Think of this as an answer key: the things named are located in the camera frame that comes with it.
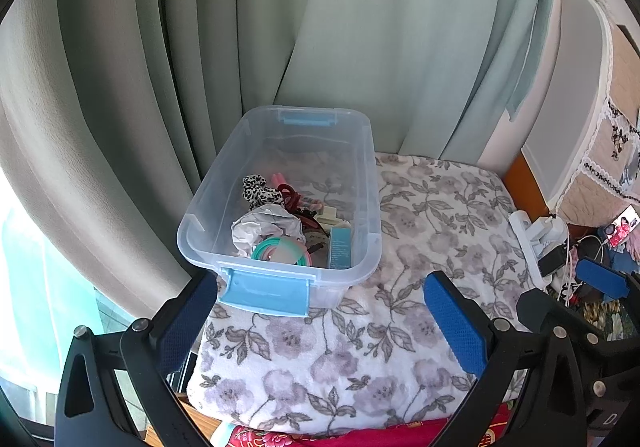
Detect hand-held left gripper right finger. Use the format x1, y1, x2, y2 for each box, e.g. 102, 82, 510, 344
423, 271, 590, 447

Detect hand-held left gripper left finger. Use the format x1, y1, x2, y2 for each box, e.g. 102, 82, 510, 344
53, 271, 219, 447

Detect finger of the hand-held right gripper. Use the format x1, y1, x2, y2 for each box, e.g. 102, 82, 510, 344
517, 288, 608, 345
574, 257, 632, 299

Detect clear plastic container blue latches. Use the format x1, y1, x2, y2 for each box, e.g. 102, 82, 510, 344
177, 104, 383, 318

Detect pink bangle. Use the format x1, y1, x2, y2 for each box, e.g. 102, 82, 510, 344
267, 239, 313, 269

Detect small teal box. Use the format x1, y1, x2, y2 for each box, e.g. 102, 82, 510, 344
327, 226, 353, 270

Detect leopard print scrunchie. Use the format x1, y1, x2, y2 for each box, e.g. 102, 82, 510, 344
242, 174, 283, 208

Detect red hair clip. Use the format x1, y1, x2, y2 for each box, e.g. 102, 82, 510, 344
295, 212, 328, 232

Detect black power adapter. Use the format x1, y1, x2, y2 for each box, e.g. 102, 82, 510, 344
537, 247, 567, 278

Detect smartphone with lit screen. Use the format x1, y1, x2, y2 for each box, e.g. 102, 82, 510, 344
605, 207, 640, 248

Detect white charger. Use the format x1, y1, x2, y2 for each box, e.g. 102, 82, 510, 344
530, 218, 570, 248

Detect white power strip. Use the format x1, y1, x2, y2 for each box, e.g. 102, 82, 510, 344
509, 210, 551, 288

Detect floral fleece blanket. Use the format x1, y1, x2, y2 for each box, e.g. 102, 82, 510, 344
187, 152, 538, 438

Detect light wooden table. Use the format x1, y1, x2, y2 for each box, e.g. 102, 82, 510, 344
145, 392, 223, 447

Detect crumpled white paper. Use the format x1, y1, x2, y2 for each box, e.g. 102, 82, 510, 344
231, 204, 306, 258

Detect teal glass panel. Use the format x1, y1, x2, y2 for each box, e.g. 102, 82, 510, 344
0, 207, 108, 383

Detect grey padded headboard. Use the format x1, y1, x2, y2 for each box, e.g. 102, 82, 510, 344
520, 0, 613, 213

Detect red printed cloth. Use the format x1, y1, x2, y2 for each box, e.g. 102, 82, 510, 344
210, 414, 441, 447

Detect pale green curtain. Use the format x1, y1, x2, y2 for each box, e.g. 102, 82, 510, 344
0, 0, 561, 323

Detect orange wooden bed frame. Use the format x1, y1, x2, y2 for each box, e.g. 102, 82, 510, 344
502, 150, 551, 223

